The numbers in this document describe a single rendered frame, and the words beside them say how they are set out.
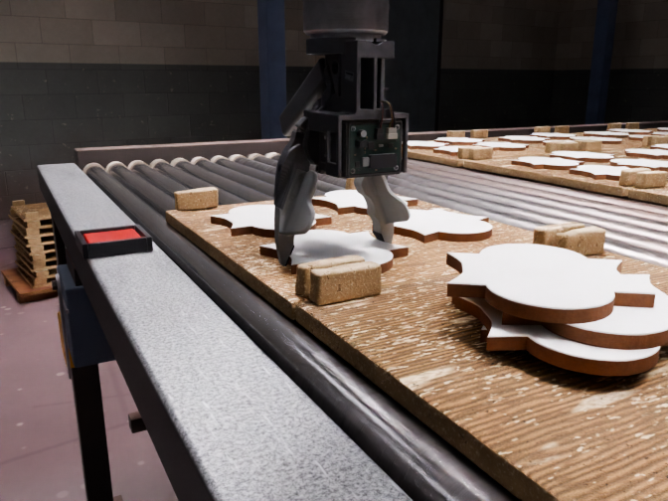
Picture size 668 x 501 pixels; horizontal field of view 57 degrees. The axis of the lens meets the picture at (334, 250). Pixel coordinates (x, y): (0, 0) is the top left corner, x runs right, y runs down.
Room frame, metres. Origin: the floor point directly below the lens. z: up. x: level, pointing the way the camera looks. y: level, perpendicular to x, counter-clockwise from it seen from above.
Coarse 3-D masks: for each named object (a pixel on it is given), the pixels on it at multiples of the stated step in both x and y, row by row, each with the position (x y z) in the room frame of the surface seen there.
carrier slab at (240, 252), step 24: (168, 216) 0.80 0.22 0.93; (192, 216) 0.78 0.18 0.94; (336, 216) 0.78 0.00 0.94; (360, 216) 0.78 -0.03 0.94; (192, 240) 0.70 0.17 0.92; (216, 240) 0.66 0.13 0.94; (240, 240) 0.66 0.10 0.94; (264, 240) 0.66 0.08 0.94; (408, 240) 0.66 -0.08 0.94; (504, 240) 0.66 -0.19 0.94; (528, 240) 0.66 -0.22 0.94; (240, 264) 0.56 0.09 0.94; (264, 264) 0.56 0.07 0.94; (288, 264) 0.56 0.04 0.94; (408, 264) 0.56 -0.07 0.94; (432, 264) 0.56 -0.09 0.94; (264, 288) 0.51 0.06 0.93; (288, 288) 0.49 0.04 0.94; (288, 312) 0.46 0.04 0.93
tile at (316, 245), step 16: (304, 240) 0.62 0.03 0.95; (320, 240) 0.62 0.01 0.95; (336, 240) 0.62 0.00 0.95; (352, 240) 0.62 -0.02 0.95; (368, 240) 0.62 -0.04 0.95; (272, 256) 0.59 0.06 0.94; (304, 256) 0.55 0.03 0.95; (320, 256) 0.55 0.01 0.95; (336, 256) 0.55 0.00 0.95; (368, 256) 0.55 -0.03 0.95; (384, 256) 0.55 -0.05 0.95; (400, 256) 0.59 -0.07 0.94
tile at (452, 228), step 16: (400, 224) 0.69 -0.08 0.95; (416, 224) 0.69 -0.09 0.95; (432, 224) 0.69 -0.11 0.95; (448, 224) 0.69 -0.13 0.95; (464, 224) 0.69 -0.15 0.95; (480, 224) 0.69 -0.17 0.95; (432, 240) 0.65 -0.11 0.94; (448, 240) 0.65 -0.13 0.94; (464, 240) 0.65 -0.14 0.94; (480, 240) 0.65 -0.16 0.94
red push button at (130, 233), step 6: (84, 234) 0.71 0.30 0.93; (90, 234) 0.71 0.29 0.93; (96, 234) 0.71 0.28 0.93; (102, 234) 0.71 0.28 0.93; (108, 234) 0.71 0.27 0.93; (114, 234) 0.71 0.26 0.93; (120, 234) 0.71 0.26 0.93; (126, 234) 0.71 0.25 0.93; (132, 234) 0.71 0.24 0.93; (90, 240) 0.68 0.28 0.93; (96, 240) 0.68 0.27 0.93; (102, 240) 0.68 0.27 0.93; (108, 240) 0.68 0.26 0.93
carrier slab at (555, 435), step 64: (320, 320) 0.42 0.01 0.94; (384, 320) 0.42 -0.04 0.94; (448, 320) 0.42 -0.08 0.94; (384, 384) 0.34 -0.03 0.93; (448, 384) 0.32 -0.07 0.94; (512, 384) 0.32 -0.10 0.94; (576, 384) 0.32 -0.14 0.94; (640, 384) 0.32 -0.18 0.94; (512, 448) 0.26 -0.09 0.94; (576, 448) 0.26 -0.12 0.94; (640, 448) 0.26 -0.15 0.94
